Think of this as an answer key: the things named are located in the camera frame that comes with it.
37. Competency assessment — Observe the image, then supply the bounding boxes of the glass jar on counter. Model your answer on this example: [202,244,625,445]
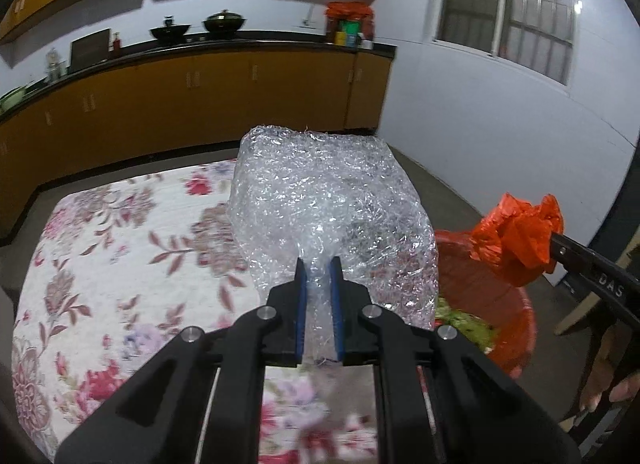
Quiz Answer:
[46,47,65,83]

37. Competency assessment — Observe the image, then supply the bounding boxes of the floral quilted table cloth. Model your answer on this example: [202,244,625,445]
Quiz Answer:
[10,157,381,464]

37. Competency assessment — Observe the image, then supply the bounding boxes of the green plastic bag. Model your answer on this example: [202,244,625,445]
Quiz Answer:
[435,297,497,354]

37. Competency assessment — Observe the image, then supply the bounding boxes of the red plastic bag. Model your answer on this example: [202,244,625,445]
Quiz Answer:
[470,193,564,287]

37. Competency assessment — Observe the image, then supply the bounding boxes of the green basin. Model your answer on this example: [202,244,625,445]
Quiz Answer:
[0,86,26,112]

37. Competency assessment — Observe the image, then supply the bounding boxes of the green yellow containers on counter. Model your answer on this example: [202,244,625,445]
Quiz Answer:
[334,20,361,48]

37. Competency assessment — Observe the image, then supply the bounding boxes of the barred window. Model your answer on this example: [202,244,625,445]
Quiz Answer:
[435,0,578,85]

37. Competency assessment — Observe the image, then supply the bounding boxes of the black wok with ladle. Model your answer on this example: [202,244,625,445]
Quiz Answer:
[150,16,191,45]

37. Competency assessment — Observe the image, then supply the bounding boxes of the black lidded wok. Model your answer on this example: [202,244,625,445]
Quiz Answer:
[203,9,245,39]

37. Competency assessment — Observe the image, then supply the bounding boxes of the clear bubble wrap sheet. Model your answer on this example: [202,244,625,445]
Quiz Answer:
[228,125,438,361]

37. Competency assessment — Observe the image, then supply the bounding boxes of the person's right hand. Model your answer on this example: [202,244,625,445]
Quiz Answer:
[579,323,639,412]

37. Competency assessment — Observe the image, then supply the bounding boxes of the red bag on counter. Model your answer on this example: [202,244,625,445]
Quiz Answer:
[324,1,374,43]

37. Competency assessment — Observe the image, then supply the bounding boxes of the dark cutting board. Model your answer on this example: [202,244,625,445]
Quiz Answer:
[70,29,111,72]

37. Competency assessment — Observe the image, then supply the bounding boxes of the orange lower kitchen cabinets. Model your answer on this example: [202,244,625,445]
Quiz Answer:
[1,42,396,242]

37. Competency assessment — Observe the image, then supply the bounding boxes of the red lined trash bin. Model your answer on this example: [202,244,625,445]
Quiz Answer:
[435,230,537,378]

